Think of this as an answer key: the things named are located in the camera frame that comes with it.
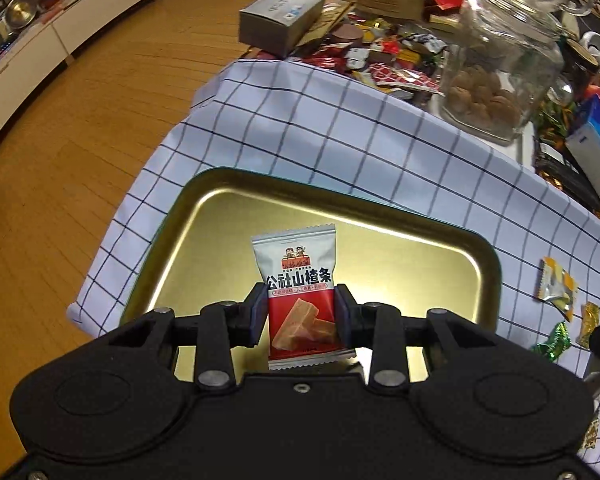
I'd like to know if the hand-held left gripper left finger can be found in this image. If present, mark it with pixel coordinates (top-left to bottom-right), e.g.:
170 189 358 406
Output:
107 282 272 392

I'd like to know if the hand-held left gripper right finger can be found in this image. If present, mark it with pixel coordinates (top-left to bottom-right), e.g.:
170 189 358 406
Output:
334 282 496 392

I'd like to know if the green snack packet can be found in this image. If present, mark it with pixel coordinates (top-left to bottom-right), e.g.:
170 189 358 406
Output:
531 321 573 363

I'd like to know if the red white snack packet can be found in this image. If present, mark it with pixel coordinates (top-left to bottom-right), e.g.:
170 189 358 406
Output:
251 222 357 372

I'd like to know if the gold metal tray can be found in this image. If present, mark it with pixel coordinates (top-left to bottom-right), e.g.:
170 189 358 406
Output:
119 167 503 383

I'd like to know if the gold wrapped candy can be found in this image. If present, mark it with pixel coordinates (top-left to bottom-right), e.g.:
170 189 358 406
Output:
577 301 600 350

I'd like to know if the orange silver candy packet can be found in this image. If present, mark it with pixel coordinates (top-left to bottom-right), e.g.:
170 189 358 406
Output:
537 256 579 322

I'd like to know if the blue white tissue box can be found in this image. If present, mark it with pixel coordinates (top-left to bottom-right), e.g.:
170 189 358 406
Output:
565 95 600 198

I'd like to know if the blue checked white tablecloth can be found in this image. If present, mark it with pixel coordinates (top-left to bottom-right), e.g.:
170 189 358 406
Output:
65 57 600 478

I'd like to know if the pile of mixed snack wrappers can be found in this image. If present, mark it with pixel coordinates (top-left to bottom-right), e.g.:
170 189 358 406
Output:
300 2 446 103

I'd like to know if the heap of walnuts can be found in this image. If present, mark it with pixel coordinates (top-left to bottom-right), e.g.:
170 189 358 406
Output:
447 67 523 131

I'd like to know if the grey cardboard box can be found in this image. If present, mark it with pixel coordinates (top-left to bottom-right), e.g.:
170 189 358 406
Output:
238 0 327 58

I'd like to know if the white round container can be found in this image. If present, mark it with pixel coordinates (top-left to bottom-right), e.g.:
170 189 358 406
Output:
580 31 600 61

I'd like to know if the large glass jar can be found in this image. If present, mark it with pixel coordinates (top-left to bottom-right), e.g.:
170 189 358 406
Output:
439 0 596 147

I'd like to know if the white low cabinet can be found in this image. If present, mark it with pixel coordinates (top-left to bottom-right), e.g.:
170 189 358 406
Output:
0 0 161 161

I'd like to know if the metal bowl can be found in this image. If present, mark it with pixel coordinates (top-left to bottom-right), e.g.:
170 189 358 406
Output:
5 0 40 28

